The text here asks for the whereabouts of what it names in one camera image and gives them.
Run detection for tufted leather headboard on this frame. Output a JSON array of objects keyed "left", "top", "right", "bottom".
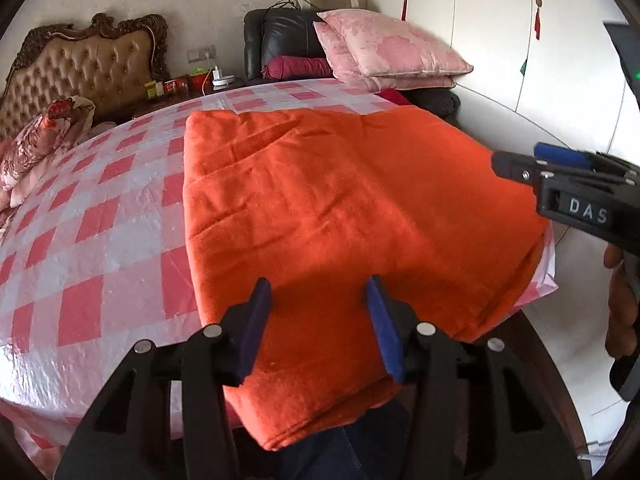
[{"left": 0, "top": 14, "right": 171, "bottom": 143}]

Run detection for orange pants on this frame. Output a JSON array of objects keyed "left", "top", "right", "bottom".
[{"left": 182, "top": 107, "right": 547, "bottom": 453}]

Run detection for red floral pillow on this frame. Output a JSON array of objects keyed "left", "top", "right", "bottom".
[{"left": 0, "top": 99, "right": 96, "bottom": 186}]

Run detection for white wardrobe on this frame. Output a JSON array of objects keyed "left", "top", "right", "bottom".
[{"left": 367, "top": 0, "right": 640, "bottom": 411}]

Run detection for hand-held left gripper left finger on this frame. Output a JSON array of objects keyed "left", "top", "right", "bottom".
[{"left": 54, "top": 277, "right": 273, "bottom": 480}]

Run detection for red boxes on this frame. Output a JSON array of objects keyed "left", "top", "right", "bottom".
[{"left": 164, "top": 74, "right": 211, "bottom": 93}]

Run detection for dark wooden nightstand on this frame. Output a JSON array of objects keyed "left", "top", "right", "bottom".
[{"left": 117, "top": 77, "right": 246, "bottom": 121}]

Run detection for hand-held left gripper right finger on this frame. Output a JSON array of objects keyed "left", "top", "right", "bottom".
[{"left": 364, "top": 275, "right": 586, "bottom": 480}]

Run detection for pink checked tablecloth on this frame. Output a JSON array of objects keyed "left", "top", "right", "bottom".
[{"left": 0, "top": 77, "right": 558, "bottom": 480}]

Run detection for person's leg in jeans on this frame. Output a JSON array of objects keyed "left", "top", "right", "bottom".
[{"left": 295, "top": 400, "right": 416, "bottom": 480}]

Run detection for magenta bolster cushion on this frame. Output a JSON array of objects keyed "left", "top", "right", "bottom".
[{"left": 262, "top": 56, "right": 333, "bottom": 81}]

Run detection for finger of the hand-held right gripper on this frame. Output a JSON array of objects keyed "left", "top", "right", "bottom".
[
  {"left": 491, "top": 151, "right": 633, "bottom": 196},
  {"left": 534, "top": 142, "right": 631, "bottom": 173}
]

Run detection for person's right hand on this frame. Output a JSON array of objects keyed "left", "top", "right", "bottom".
[{"left": 603, "top": 245, "right": 640, "bottom": 361}]

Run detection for pink floral pillow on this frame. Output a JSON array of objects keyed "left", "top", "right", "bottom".
[{"left": 0, "top": 160, "right": 66, "bottom": 208}]

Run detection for pink satin cushion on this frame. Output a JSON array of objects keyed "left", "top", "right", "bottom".
[
  {"left": 313, "top": 21, "right": 458, "bottom": 93},
  {"left": 317, "top": 9, "right": 473, "bottom": 78}
]

